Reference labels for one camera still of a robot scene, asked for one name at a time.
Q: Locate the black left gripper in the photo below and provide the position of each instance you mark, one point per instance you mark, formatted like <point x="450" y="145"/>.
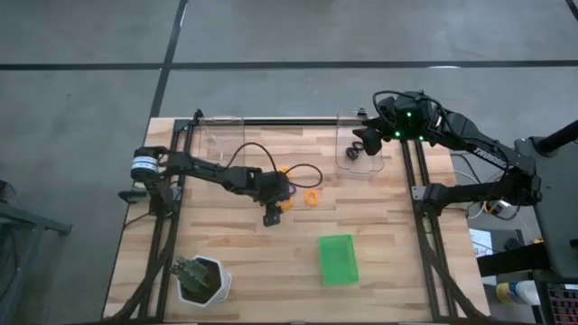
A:
<point x="271" y="187"/>

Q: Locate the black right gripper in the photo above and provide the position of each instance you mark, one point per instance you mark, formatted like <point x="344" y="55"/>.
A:
<point x="408" y="115"/>

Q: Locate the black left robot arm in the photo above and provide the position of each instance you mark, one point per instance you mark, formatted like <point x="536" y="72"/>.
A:
<point x="203" y="169"/>

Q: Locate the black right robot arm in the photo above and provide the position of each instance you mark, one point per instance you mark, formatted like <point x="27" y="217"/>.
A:
<point x="487" y="155"/>

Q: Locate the small black clamp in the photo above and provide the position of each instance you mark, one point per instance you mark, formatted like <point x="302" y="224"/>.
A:
<point x="198" y="114"/>
<point x="361" y="112"/>

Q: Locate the clear plastic bin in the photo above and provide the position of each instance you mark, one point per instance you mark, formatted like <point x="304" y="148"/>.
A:
<point x="217" y="140"/>
<point x="361" y="164"/>

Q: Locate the green plastic basket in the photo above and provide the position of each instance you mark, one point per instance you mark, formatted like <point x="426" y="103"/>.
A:
<point x="338" y="259"/>

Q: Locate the white hexagonal plant pot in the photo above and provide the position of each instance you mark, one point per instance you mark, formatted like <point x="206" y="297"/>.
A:
<point x="223" y="282"/>

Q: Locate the green cactus plant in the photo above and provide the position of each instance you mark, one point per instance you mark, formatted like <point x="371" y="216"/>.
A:
<point x="189" y="271"/>

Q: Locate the white paper sheet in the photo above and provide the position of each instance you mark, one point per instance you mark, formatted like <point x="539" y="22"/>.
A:
<point x="479" y="239"/>

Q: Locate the white plastic bottle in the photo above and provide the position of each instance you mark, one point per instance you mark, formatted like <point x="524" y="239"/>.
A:
<point x="519" y="292"/>

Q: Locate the grey metal side table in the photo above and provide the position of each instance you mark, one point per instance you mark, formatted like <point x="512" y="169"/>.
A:
<point x="27" y="221"/>

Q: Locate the backlit keyboard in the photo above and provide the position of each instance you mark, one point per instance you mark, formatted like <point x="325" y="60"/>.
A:
<point x="564" y="304"/>

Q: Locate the black aluminium rig frame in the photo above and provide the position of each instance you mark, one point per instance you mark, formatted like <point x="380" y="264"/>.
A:
<point x="293" y="122"/>

